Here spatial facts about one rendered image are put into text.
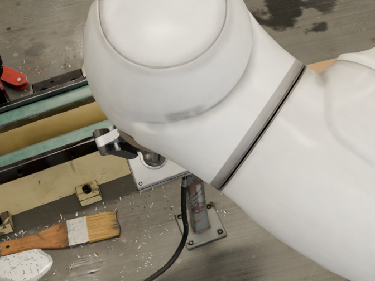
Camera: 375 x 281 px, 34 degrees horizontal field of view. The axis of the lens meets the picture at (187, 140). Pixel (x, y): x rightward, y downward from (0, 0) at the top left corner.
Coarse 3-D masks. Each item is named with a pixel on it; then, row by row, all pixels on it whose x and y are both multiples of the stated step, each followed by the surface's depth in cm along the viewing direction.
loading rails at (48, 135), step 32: (32, 96) 108; (64, 96) 109; (0, 128) 107; (32, 128) 110; (64, 128) 112; (96, 128) 104; (0, 160) 102; (32, 160) 100; (64, 160) 103; (96, 160) 106; (0, 192) 103; (32, 192) 107; (64, 192) 110; (96, 192) 108; (0, 224) 106
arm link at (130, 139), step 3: (117, 129) 52; (117, 132) 52; (120, 132) 50; (123, 132) 48; (120, 135) 52; (123, 135) 50; (126, 135) 49; (129, 135) 48; (123, 138) 52; (126, 138) 50; (129, 138) 49; (132, 138) 48; (126, 141) 52; (129, 141) 51; (132, 141) 50; (135, 141) 49; (132, 144) 51; (135, 144) 51; (138, 144) 50; (138, 147) 51; (141, 147) 51; (144, 147) 50; (144, 150) 52; (147, 150) 51; (150, 150) 51
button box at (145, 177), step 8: (128, 160) 81; (136, 160) 81; (168, 160) 82; (136, 168) 81; (144, 168) 81; (152, 168) 81; (160, 168) 81; (168, 168) 82; (176, 168) 82; (184, 168) 82; (136, 176) 81; (144, 176) 81; (152, 176) 81; (160, 176) 81; (168, 176) 81; (176, 176) 82; (184, 176) 86; (136, 184) 81; (144, 184) 81; (152, 184) 81; (160, 184) 85
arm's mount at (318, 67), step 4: (328, 60) 112; (332, 60) 112; (312, 64) 112; (316, 64) 112; (320, 64) 112; (324, 64) 112; (328, 64) 112; (332, 64) 112; (312, 68) 112; (316, 68) 111; (320, 68) 111; (324, 68) 111
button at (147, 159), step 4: (144, 156) 81; (148, 156) 81; (144, 160) 81; (148, 160) 81; (160, 160) 81; (164, 160) 81; (148, 164) 81; (152, 164) 81; (156, 164) 81; (160, 164) 81
